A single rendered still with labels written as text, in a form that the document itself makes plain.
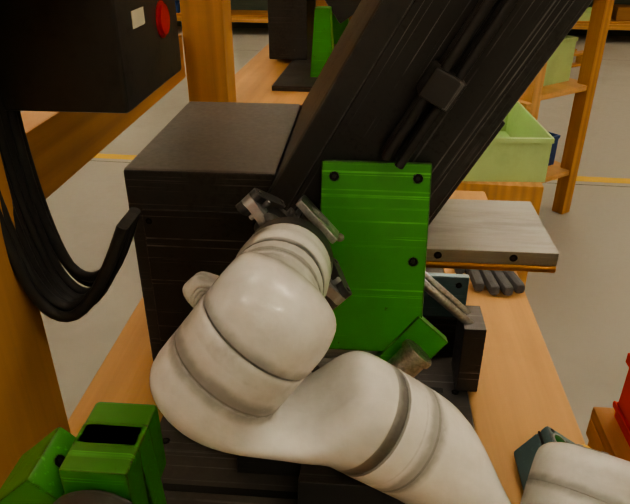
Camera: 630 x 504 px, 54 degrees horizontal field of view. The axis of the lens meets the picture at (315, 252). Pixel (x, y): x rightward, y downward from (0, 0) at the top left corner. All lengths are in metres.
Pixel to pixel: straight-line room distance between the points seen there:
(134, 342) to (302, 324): 0.79
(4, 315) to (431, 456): 0.39
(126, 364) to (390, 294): 0.50
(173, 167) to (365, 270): 0.25
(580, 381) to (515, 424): 1.62
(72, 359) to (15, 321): 1.97
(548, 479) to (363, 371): 0.21
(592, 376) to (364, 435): 2.23
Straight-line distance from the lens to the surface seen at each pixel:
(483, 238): 0.83
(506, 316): 1.11
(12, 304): 0.61
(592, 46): 3.55
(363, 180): 0.66
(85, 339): 2.68
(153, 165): 0.76
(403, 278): 0.68
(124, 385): 0.99
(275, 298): 0.30
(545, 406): 0.94
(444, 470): 0.39
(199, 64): 1.43
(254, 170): 0.72
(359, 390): 0.35
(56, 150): 0.87
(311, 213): 0.62
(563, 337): 2.72
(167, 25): 0.66
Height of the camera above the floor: 1.50
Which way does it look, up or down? 29 degrees down
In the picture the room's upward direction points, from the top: straight up
